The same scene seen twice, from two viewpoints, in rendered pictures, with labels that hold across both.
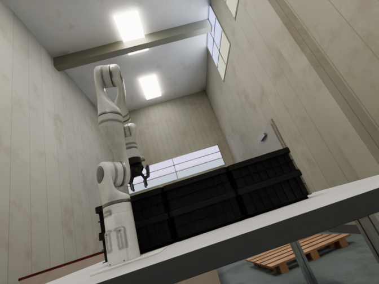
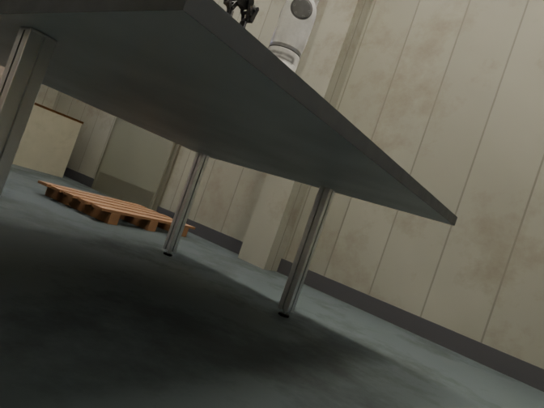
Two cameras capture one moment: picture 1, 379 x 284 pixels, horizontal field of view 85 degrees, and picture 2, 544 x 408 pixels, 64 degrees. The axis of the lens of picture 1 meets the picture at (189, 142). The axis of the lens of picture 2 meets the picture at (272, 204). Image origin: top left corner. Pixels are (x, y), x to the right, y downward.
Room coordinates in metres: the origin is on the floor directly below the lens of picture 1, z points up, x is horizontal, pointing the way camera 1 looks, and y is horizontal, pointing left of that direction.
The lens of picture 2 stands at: (-0.15, 1.12, 0.45)
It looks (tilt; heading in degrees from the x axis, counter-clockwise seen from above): 1 degrees up; 311
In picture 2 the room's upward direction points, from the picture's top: 19 degrees clockwise
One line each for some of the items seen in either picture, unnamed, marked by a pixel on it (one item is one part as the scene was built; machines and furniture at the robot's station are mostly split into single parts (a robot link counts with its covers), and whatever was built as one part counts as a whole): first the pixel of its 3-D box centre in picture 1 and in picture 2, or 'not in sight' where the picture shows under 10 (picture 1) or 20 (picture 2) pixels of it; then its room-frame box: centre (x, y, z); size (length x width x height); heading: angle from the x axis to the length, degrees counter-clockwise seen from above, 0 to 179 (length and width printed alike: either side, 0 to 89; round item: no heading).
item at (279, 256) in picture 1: (295, 252); (121, 211); (3.14, -0.86, 0.05); 1.14 x 0.78 x 0.10; 102
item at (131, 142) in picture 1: (129, 137); not in sight; (0.97, 0.29, 1.25); 0.09 x 0.07 x 0.15; 103
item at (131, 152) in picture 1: (133, 155); not in sight; (0.99, 0.30, 1.15); 0.11 x 0.09 x 0.06; 3
